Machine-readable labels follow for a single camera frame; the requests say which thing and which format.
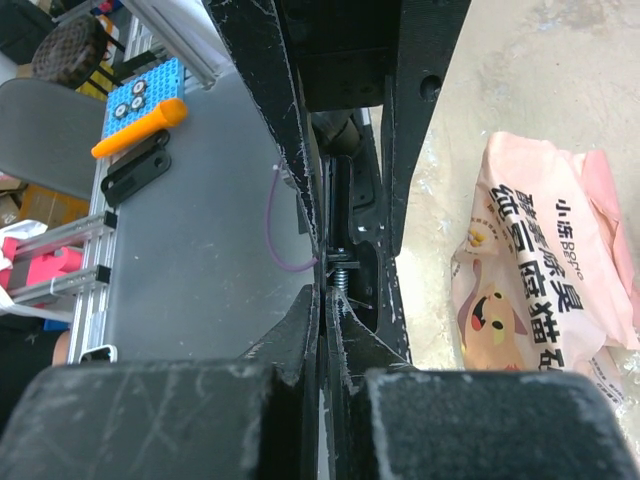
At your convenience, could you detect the grey chair seat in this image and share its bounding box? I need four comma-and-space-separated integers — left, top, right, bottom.
1, 78, 106, 200

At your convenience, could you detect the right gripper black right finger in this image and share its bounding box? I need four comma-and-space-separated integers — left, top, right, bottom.
325, 289, 639, 479

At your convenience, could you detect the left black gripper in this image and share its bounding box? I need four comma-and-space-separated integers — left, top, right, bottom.
205, 0, 470, 254

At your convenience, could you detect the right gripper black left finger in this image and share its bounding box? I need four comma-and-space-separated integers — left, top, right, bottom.
1, 285, 320, 479

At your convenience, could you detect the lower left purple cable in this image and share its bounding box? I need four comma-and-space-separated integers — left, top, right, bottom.
267, 162, 319, 274

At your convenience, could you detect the blue pegboard block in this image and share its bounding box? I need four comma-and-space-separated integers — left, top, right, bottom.
101, 58, 185, 139

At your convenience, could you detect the orange plastic handle tool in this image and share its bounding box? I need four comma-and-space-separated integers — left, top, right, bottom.
91, 98, 188, 159

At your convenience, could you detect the black flat bracket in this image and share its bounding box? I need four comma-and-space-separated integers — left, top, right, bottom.
100, 129, 172, 208

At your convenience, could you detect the aluminium frame rail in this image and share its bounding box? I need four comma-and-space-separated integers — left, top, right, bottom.
1, 210, 117, 363

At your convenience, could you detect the black bag clip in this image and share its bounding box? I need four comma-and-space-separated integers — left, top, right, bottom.
325, 155, 379, 330

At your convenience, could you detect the orange cat litter bag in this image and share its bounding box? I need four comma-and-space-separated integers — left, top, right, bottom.
451, 132, 639, 406

